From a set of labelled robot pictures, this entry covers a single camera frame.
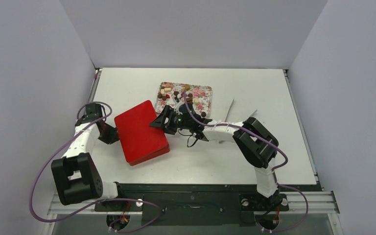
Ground red chocolate box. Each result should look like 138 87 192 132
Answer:
128 146 170 166

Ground red box lid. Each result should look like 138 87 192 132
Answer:
114 100 169 163

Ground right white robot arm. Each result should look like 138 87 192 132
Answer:
149 103 288 211

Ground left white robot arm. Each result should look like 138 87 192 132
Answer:
51 102 127 211

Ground floral serving tray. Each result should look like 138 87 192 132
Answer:
154 82 213 118

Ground metal tweezers on table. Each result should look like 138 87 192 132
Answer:
218 98 258 144

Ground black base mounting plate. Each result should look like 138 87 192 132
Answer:
61 182 322 227

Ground black looped cable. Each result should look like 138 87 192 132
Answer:
178 129 205 148

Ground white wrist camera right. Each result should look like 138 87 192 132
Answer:
174 94 185 111

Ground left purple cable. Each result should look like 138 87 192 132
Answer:
29 101 165 235

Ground purple cable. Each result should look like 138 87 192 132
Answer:
181 91 309 234
29 101 165 235

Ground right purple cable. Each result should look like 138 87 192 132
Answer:
181 91 309 234

